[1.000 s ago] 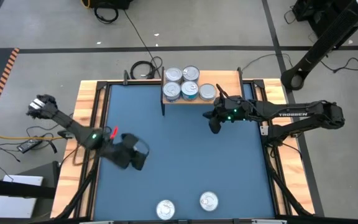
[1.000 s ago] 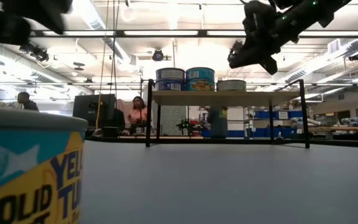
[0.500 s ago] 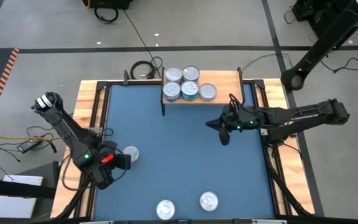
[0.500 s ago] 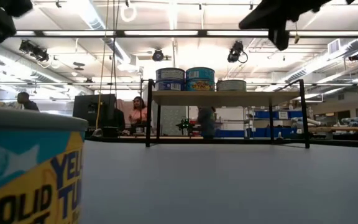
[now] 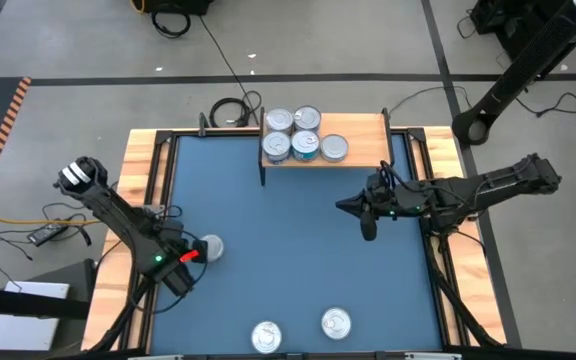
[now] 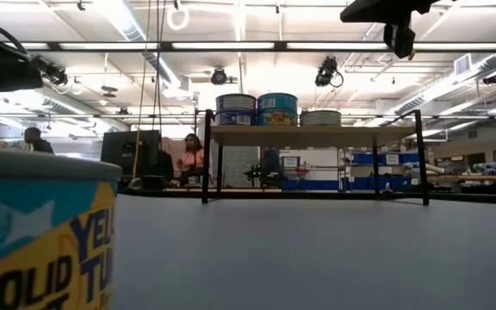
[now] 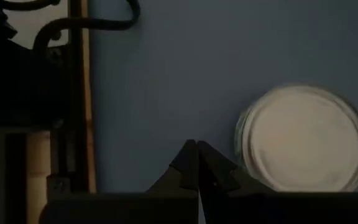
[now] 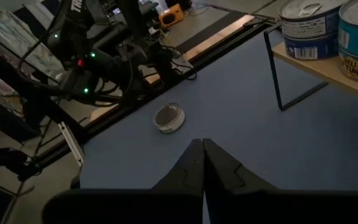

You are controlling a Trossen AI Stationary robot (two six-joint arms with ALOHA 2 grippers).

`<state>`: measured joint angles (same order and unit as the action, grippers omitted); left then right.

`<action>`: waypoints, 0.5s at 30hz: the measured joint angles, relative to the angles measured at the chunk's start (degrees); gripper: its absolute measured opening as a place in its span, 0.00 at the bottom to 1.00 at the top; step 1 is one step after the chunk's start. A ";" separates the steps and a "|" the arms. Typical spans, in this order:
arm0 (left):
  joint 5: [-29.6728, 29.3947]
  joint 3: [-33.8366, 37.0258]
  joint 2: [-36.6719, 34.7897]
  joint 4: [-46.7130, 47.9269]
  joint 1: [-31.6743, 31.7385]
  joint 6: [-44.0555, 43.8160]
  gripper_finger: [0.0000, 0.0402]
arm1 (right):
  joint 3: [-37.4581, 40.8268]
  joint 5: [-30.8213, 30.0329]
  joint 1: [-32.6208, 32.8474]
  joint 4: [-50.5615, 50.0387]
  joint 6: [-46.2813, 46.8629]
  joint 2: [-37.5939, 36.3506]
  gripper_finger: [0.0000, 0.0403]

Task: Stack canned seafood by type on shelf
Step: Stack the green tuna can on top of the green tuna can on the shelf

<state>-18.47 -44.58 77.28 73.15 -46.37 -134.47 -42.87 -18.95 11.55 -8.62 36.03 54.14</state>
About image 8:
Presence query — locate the wooden shelf with black legs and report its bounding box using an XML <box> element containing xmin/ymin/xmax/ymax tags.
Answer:
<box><xmin>263</xmin><ymin>21</ymin><xmax>358</xmax><ymax>112</ymax></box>

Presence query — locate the orange boxy device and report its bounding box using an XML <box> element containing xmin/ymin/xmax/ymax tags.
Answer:
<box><xmin>158</xmin><ymin>3</ymin><xmax>185</xmax><ymax>28</ymax></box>

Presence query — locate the white bracket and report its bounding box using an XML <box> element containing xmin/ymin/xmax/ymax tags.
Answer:
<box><xmin>57</xmin><ymin>121</ymin><xmax>85</xmax><ymax>167</ymax></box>

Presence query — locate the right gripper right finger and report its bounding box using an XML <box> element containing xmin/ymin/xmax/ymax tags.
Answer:
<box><xmin>202</xmin><ymin>138</ymin><xmax>358</xmax><ymax>224</ymax></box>

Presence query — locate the black beam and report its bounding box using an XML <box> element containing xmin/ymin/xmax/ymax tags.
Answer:
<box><xmin>0</xmin><ymin>30</ymin><xmax>88</xmax><ymax>141</ymax></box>

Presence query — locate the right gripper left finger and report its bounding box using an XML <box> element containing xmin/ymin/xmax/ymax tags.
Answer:
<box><xmin>41</xmin><ymin>138</ymin><xmax>205</xmax><ymax>224</ymax></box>

